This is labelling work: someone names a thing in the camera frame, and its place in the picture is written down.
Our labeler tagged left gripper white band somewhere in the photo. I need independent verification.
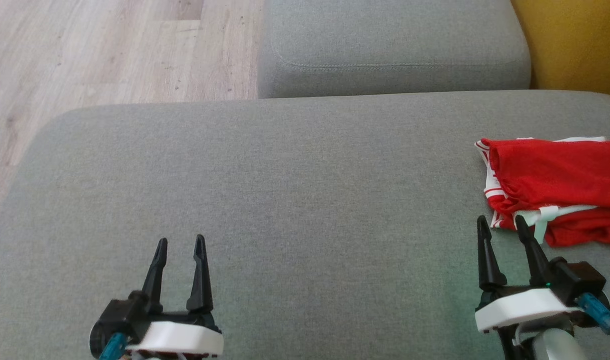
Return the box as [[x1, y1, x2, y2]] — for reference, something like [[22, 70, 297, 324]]
[[127, 234, 225, 357]]

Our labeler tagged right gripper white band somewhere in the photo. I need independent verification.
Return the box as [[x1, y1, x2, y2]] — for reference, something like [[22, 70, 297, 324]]
[[474, 214, 581, 360]]

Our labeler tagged red shorts white waistband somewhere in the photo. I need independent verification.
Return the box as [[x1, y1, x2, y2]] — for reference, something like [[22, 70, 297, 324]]
[[514, 204, 610, 249]]

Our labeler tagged red jersey number 23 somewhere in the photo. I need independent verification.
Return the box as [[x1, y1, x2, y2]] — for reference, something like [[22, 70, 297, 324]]
[[475, 136, 610, 231]]

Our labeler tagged yellow sofa backrest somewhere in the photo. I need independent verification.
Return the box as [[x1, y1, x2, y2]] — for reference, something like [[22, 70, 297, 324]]
[[510, 0, 610, 99]]

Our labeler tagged grey sofa seat cushion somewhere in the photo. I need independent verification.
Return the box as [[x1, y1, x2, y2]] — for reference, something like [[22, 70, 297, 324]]
[[257, 0, 532, 99]]

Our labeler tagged blue-plug left camera cable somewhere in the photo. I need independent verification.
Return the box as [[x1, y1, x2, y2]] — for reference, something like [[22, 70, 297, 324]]
[[99, 331, 128, 360]]

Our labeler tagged blue-plug camera cable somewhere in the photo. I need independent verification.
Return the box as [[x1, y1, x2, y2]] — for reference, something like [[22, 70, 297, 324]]
[[99, 331, 128, 360], [577, 292, 610, 351]]

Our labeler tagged blue-plug right camera cable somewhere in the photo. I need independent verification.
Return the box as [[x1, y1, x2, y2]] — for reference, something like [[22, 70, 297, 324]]
[[577, 292, 610, 351]]

